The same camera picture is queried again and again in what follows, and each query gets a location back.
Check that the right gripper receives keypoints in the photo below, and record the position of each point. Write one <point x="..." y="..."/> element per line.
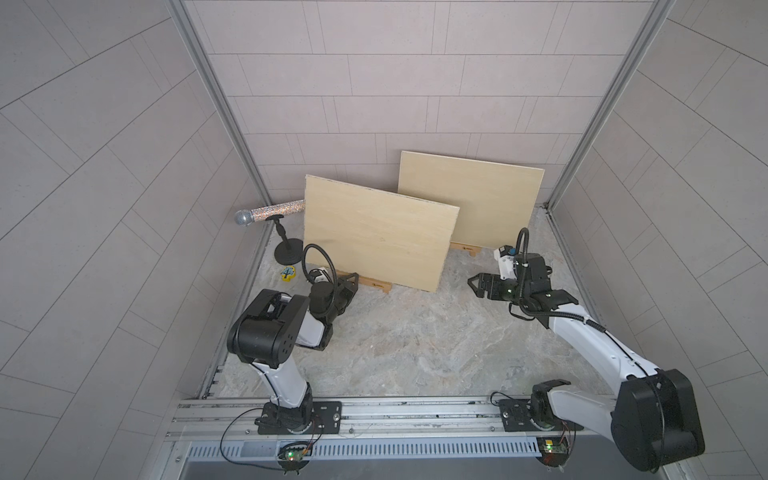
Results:
<point x="493" y="283"/>

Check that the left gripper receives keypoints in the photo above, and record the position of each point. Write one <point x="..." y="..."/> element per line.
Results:
<point x="346" y="291"/>

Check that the wooden easel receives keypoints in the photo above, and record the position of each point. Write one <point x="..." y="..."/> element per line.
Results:
<point x="385" y="287"/>
<point x="473" y="251"/>

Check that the plywood board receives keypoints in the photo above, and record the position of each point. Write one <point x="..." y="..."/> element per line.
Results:
<point x="378" y="234"/>
<point x="495" y="200"/>

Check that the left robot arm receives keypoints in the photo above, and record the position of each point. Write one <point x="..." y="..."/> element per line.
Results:
<point x="266" y="333"/>

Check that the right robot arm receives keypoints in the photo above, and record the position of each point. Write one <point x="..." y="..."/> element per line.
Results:
<point x="652" y="417"/>

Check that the small yellow toy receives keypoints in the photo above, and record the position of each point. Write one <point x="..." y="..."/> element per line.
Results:
<point x="288" y="273"/>

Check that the black microphone stand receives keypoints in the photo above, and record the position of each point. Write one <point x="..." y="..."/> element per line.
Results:
<point x="289" y="251"/>

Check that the glitter microphone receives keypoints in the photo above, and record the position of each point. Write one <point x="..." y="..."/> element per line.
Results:
<point x="248" y="216"/>

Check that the left circuit board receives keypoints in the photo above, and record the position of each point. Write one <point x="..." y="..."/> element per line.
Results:
<point x="294" y="456"/>

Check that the circuit board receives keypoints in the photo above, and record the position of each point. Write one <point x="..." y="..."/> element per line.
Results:
<point x="554" y="452"/>
<point x="294" y="456"/>

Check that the right circuit board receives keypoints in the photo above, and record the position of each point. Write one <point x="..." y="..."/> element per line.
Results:
<point x="554" y="452"/>

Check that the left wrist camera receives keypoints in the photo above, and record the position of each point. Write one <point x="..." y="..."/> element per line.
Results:
<point x="321" y="275"/>

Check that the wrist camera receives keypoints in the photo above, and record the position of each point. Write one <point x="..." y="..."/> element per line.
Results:
<point x="321" y="275"/>
<point x="505" y="257"/>

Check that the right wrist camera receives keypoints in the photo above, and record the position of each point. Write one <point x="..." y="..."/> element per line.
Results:
<point x="505" y="257"/>

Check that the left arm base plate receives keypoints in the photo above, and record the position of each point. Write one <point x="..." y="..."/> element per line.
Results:
<point x="323" y="417"/>

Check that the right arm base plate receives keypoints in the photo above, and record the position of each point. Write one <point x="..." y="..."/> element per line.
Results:
<point x="516" y="416"/>

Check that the aluminium mounting rail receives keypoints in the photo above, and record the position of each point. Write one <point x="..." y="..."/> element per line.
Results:
<point x="222" y="433"/>

